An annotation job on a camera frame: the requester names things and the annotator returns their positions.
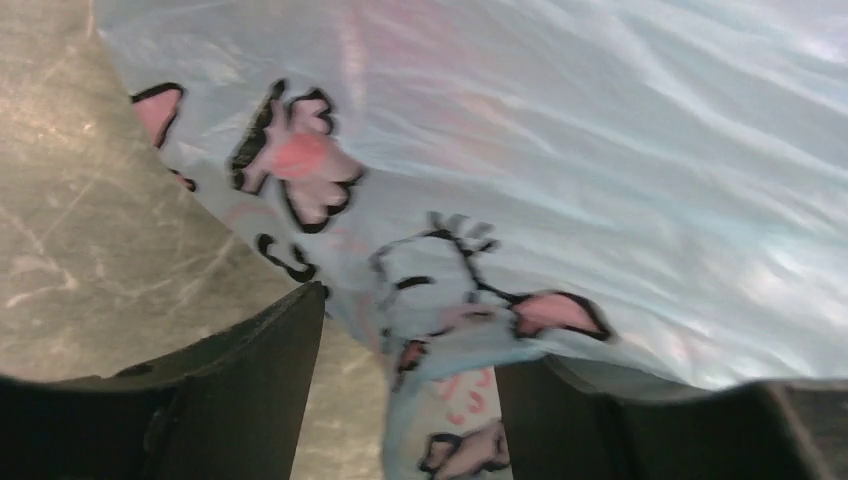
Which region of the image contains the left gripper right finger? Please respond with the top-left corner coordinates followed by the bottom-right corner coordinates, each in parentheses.
top-left (496, 357), bottom-right (847, 479)

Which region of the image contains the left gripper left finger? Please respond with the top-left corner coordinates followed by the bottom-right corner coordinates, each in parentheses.
top-left (1, 282), bottom-right (324, 479)

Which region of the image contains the blue plastic bag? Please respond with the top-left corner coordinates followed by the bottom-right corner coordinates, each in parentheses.
top-left (95, 1), bottom-right (847, 479)

